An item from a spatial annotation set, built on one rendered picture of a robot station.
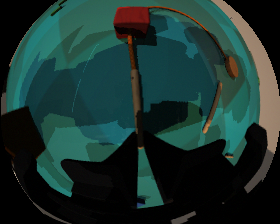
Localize small blue block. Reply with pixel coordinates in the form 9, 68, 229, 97
137, 198, 145, 207

